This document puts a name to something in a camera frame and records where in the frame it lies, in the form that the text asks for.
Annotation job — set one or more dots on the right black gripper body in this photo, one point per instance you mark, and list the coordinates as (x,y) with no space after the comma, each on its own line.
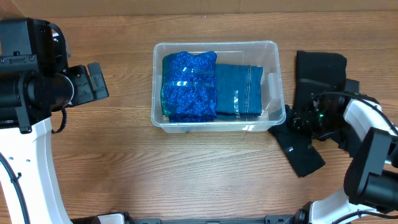
(306,116)

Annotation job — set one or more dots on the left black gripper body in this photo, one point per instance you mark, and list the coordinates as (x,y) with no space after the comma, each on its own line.
(83,88)

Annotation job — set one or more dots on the small black garment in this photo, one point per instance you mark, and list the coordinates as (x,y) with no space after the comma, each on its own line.
(297,147)

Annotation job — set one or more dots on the blue sequin cloth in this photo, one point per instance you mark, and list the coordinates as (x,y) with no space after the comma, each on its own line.
(188,92)

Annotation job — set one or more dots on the blue denim jeans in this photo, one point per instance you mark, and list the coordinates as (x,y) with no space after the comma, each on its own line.
(239,91)

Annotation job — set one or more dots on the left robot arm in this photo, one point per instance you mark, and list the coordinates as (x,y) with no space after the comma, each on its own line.
(37,81)

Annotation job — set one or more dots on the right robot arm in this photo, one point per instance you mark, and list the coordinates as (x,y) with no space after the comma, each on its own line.
(368,188)

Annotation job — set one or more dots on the black folded garment right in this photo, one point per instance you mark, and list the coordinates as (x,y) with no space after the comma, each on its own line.
(347,140)

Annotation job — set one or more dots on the large black folded garment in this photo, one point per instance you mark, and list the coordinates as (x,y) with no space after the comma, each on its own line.
(317,72)

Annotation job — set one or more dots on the clear plastic storage bin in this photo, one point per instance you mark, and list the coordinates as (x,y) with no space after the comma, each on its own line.
(263,53)

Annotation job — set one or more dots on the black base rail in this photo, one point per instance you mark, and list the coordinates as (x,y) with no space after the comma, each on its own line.
(125,218)

